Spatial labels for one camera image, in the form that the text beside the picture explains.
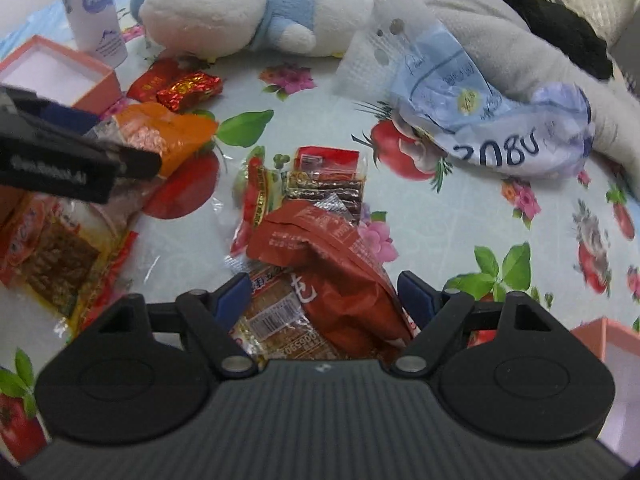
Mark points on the large red-brown snack packet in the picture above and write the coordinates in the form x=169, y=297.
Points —
x=340, y=270

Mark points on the clear packet red-yellow label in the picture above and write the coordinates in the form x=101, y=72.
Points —
x=310, y=180

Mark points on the pink cardboard box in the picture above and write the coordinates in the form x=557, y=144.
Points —
x=620, y=350

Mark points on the white and blue plush toy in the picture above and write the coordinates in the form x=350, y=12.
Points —
x=225, y=5

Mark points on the spicy strip packet red label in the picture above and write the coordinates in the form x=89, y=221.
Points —
x=55, y=255

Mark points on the white spray bottle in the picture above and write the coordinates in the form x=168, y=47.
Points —
x=95, y=10

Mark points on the black clothes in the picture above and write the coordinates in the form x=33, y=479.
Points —
x=550, y=15

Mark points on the cream padded headboard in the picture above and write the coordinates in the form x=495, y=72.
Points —
x=600, y=5

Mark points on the pink cardboard box lid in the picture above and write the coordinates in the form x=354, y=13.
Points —
x=50, y=67

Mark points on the red foil candy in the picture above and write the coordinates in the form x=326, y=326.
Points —
x=190, y=91

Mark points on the red snack packet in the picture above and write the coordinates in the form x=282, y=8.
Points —
x=147, y=82

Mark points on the crumpled plastic bag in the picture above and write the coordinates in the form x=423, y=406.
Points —
x=450, y=90

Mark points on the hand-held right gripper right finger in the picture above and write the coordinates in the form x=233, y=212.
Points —
x=415, y=297

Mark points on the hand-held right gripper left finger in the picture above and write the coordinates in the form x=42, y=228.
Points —
x=235, y=300

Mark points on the grey quilt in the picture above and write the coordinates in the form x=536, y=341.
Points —
x=525, y=55

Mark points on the floral fruit-print cloth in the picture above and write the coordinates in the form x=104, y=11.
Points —
x=325, y=105

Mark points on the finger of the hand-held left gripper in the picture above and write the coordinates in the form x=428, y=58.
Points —
x=137, y=162
x=70, y=119

